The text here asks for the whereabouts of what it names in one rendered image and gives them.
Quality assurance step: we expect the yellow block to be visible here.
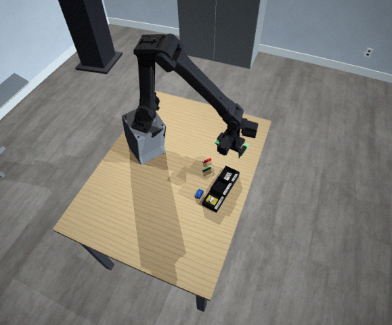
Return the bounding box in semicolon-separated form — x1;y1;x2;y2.
206;195;218;206

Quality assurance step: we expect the blue battery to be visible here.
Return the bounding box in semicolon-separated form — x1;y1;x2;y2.
195;189;204;199

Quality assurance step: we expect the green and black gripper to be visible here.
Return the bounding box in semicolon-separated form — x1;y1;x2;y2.
215;132;248;158

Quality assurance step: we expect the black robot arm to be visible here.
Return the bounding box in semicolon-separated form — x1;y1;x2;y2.
131;34;259;156

